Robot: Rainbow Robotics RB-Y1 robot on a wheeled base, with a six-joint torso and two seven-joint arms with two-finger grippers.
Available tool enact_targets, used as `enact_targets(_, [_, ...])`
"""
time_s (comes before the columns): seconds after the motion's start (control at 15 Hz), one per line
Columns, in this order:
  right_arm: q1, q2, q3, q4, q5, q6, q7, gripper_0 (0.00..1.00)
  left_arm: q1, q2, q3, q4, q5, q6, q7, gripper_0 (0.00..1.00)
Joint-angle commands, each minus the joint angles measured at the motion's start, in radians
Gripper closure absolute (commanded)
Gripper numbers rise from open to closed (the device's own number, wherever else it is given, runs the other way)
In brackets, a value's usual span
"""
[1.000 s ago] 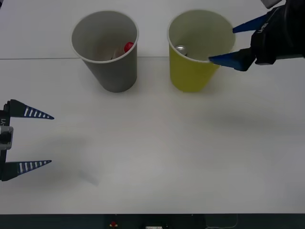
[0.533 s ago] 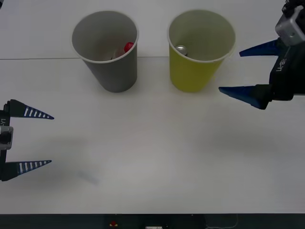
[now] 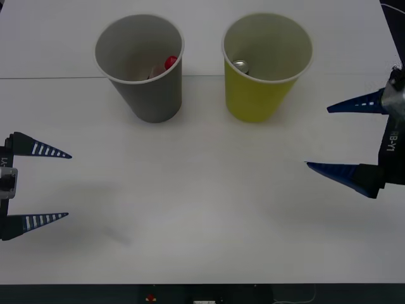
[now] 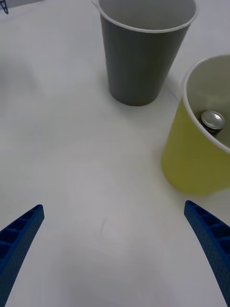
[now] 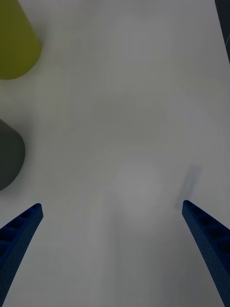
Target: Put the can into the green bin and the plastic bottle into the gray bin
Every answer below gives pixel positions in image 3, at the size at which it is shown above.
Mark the grey plastic waste bin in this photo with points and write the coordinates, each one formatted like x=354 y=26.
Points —
x=148 y=98

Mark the silver drink can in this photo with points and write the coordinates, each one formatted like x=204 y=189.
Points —
x=241 y=64

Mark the red push button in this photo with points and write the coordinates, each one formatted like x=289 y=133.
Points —
x=150 y=297

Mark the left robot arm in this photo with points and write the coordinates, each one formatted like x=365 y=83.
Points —
x=8 y=183

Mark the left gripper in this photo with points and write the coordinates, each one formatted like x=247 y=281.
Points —
x=7 y=156

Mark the yellow-green plastic waste bin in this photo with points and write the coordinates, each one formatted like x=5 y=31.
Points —
x=253 y=98

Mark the clear bottle with red cap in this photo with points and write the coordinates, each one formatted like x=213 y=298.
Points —
x=171 y=61

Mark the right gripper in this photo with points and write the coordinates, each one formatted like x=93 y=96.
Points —
x=395 y=149

